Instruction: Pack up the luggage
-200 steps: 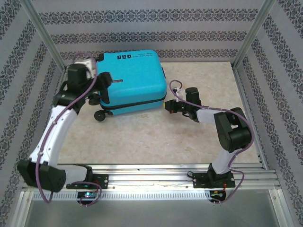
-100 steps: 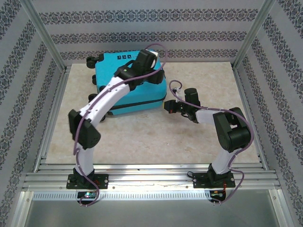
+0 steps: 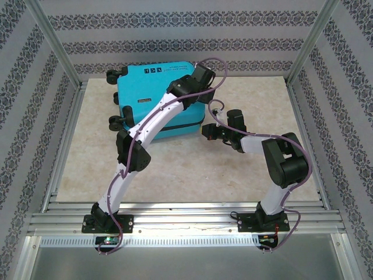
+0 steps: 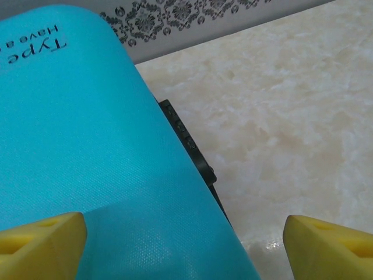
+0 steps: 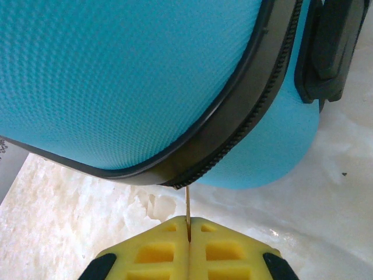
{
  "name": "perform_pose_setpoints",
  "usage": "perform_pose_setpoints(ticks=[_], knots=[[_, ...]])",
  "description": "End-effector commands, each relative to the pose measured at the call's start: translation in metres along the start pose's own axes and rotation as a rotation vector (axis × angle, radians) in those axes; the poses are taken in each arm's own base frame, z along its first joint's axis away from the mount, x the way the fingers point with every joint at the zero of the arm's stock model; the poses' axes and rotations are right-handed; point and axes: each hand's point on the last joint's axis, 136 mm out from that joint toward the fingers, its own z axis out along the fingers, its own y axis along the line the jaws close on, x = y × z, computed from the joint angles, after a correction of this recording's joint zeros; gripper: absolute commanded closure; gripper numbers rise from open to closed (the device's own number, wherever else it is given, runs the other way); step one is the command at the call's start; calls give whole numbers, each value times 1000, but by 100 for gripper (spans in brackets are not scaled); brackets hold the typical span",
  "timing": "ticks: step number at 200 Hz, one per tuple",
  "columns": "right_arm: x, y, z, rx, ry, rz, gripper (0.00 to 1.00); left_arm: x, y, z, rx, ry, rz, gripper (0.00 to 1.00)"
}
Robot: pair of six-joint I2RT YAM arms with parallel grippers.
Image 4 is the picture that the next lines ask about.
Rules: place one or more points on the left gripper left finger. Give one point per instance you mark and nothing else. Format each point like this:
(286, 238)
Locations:
(38, 251)

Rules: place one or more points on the blue hard-shell suitcase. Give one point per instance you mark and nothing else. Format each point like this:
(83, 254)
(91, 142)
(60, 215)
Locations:
(87, 131)

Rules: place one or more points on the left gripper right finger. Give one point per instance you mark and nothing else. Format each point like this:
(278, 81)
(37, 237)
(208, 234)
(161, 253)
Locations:
(329, 253)

